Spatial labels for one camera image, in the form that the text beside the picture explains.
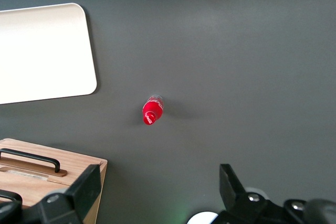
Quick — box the red coke bottle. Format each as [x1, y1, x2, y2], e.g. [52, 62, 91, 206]
[142, 94, 165, 126]

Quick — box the white rectangular tray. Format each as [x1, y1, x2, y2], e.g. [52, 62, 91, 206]
[0, 2, 98, 105]

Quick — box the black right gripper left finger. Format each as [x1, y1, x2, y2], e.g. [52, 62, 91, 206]
[24, 164, 102, 224]

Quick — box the light wooden box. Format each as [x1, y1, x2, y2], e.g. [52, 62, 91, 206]
[0, 137, 108, 224]

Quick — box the brown handle base plate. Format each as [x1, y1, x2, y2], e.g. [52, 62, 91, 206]
[0, 156, 68, 178]

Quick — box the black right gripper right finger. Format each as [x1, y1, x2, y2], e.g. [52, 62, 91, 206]
[219, 163, 284, 224]

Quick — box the white round object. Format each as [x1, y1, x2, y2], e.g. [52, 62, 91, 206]
[186, 211, 219, 224]

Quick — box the black metal box handle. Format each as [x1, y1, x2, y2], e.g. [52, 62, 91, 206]
[0, 189, 23, 207]
[0, 148, 61, 174]

